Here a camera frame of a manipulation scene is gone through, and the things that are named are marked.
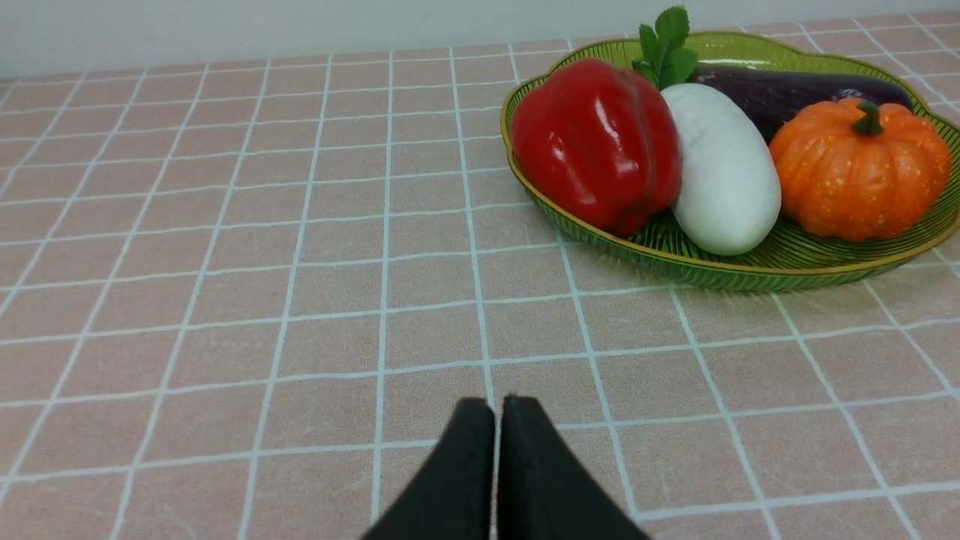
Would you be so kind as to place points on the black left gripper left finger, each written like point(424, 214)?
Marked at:
point(450, 495)

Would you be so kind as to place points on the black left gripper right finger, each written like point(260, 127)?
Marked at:
point(544, 491)

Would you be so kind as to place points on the white radish with leaves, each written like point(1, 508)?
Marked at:
point(730, 195)

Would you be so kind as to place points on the orange pumpkin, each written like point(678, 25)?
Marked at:
point(858, 170)

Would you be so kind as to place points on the green glass plate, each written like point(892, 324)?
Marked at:
point(788, 259)

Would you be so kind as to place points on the purple eggplant on plate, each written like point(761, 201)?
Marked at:
point(772, 98)

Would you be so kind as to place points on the red bell pepper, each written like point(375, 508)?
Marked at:
point(600, 142)

